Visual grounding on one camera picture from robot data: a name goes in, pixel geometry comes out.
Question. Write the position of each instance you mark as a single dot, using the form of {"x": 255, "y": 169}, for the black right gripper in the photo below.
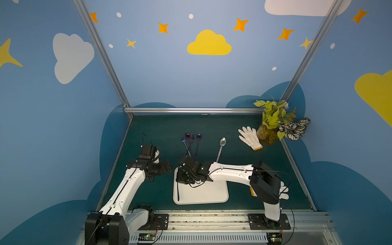
{"x": 187, "y": 167}

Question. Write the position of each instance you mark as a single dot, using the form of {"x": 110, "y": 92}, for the blue fork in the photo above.
{"x": 178, "y": 194}

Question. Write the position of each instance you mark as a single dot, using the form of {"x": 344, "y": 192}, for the purple spoon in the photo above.
{"x": 199, "y": 139}
{"x": 187, "y": 137}

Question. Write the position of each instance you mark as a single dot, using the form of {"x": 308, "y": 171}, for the silver spoon pink handle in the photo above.
{"x": 222, "y": 143}

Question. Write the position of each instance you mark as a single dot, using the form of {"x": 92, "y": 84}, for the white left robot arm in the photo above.
{"x": 111, "y": 225}

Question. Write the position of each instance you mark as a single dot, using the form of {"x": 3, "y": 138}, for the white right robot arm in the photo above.
{"x": 262, "y": 180}

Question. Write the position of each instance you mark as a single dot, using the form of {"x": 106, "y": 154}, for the white tray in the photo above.
{"x": 208, "y": 193}

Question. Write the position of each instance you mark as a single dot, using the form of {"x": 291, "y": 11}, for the white glove far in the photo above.
{"x": 248, "y": 135}

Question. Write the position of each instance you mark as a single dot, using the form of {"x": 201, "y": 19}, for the white glove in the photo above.
{"x": 283, "y": 191}
{"x": 248, "y": 135}

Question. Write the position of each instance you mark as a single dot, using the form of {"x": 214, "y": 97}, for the white glove near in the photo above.
{"x": 283, "y": 191}

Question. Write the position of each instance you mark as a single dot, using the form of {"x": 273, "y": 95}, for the green potted plant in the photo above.
{"x": 275, "y": 117}

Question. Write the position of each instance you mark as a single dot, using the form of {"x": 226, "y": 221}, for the zebra striped cloth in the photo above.
{"x": 293, "y": 130}

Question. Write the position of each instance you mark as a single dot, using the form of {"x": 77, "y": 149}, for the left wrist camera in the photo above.
{"x": 148, "y": 152}

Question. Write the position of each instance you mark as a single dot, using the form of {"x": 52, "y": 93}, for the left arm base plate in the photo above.
{"x": 160, "y": 222}

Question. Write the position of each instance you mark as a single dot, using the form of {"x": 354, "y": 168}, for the front aluminium rail base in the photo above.
{"x": 231, "y": 227}

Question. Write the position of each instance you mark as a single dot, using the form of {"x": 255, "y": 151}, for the horizontal aluminium frame rail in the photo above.
{"x": 194, "y": 110}

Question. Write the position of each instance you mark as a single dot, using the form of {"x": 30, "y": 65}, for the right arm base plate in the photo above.
{"x": 258, "y": 221}

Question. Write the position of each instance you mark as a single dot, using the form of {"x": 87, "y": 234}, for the left aluminium frame post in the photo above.
{"x": 93, "y": 32}

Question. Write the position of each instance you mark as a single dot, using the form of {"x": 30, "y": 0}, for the aluminium frame post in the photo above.
{"x": 93, "y": 32}
{"x": 323, "y": 30}

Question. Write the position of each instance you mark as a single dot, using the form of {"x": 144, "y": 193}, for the right aluminium frame post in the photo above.
{"x": 323, "y": 30}

